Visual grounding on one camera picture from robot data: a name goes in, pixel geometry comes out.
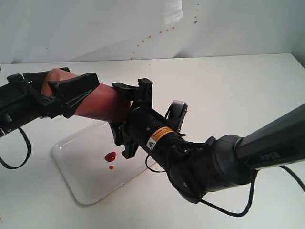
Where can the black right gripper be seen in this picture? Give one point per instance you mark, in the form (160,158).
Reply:
(143,126)

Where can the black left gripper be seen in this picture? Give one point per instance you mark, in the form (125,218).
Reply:
(24,98)

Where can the red sauce squeeze bottle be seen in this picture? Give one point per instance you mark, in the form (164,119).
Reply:
(102,104)

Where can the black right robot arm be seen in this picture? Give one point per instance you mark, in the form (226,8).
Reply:
(195,169)

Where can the red sauce drops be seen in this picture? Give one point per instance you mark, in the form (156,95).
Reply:
(110,156)

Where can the white cloth backdrop sheet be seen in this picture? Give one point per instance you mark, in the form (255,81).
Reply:
(34,31)

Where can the white rectangular plastic tray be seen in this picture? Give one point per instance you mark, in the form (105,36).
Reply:
(80,158)

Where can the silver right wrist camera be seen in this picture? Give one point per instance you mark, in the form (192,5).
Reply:
(175,115)

